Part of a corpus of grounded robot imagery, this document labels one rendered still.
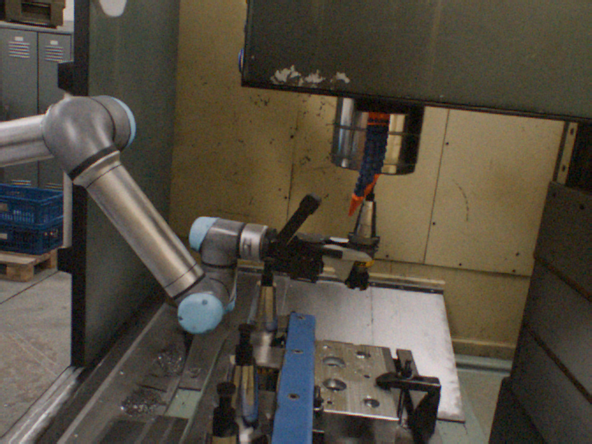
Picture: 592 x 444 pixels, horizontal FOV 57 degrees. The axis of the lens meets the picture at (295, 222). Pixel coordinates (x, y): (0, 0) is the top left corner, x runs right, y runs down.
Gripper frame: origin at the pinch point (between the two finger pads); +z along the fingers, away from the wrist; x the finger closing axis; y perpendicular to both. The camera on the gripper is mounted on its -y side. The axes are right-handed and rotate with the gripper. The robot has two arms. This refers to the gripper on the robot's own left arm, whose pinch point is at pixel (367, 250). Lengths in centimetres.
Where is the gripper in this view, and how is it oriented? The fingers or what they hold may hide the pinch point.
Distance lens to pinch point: 104.5
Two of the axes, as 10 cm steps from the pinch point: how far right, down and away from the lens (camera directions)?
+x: -2.4, 2.0, -9.5
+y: -1.0, 9.7, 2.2
